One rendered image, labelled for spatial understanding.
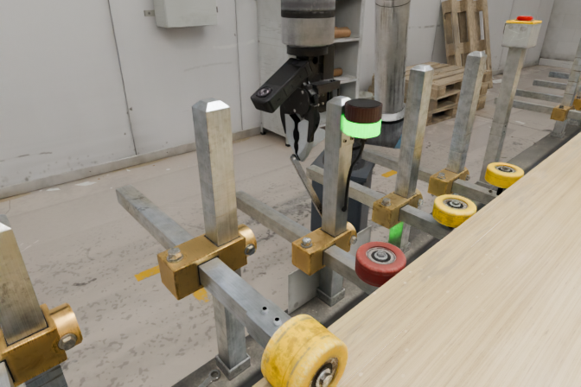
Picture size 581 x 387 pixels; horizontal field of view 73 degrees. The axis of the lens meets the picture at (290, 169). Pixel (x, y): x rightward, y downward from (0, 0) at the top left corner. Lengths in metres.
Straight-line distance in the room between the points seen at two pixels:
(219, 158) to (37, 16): 2.64
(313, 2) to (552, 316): 0.56
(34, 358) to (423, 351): 0.44
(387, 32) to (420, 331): 1.02
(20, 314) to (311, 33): 0.53
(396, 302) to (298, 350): 0.21
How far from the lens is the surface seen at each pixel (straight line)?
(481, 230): 0.80
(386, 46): 1.40
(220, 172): 0.52
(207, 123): 0.49
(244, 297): 0.50
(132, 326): 1.91
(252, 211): 0.88
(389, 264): 0.65
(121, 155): 3.35
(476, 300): 0.64
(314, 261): 0.73
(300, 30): 0.66
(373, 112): 0.62
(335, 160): 0.69
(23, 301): 0.49
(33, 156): 3.23
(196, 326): 1.83
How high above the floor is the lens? 1.30
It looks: 25 degrees down
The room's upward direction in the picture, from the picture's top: straight up
